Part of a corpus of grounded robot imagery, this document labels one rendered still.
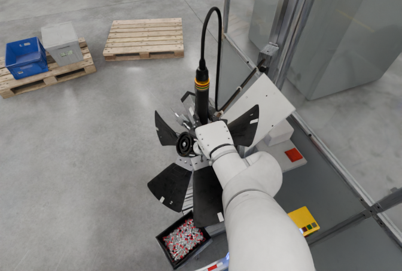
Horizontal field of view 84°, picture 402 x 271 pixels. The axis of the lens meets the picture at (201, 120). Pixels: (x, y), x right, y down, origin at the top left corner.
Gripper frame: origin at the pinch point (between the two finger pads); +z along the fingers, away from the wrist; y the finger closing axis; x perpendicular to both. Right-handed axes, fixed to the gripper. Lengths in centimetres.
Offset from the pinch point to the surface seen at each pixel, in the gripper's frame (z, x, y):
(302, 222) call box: -37, -43, 32
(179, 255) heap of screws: -26, -66, -21
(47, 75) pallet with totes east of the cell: 247, -138, -125
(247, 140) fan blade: -9.6, -9.0, 13.8
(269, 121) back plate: 3.9, -23.8, 35.3
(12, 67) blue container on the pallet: 253, -120, -156
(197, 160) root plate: 1.2, -31.7, -1.6
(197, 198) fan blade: -14.2, -34.5, -7.7
